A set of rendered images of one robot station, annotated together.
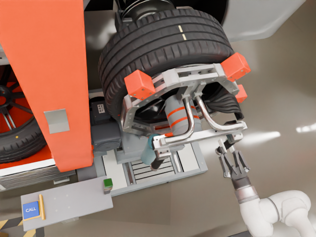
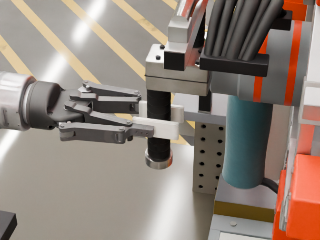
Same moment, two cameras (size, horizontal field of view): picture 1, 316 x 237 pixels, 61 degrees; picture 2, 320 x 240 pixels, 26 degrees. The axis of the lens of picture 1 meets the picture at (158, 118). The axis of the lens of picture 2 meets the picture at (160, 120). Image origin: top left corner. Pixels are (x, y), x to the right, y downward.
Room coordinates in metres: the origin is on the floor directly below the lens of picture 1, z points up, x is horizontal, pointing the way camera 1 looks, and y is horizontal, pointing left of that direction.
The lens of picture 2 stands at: (1.26, -0.87, 1.47)
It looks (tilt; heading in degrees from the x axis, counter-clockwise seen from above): 37 degrees down; 141
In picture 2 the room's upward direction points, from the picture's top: straight up
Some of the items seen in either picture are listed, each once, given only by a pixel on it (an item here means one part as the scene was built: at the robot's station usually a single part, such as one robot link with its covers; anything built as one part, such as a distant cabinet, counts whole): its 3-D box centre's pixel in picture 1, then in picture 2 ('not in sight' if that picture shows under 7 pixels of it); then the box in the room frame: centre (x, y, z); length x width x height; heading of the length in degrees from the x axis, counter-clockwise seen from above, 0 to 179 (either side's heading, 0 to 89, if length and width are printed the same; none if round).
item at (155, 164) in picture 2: (225, 145); (158, 121); (0.62, -0.34, 0.83); 0.04 x 0.04 x 0.16
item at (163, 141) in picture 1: (177, 114); not in sight; (0.53, -0.06, 1.03); 0.19 x 0.18 x 0.11; 39
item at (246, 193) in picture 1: (246, 193); (15, 101); (0.44, -0.49, 0.83); 0.09 x 0.06 x 0.09; 129
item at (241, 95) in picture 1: (234, 95); (319, 198); (0.89, -0.31, 0.85); 0.09 x 0.08 x 0.07; 129
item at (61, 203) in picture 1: (68, 201); (216, 71); (0.15, 0.24, 0.44); 0.43 x 0.17 x 0.03; 129
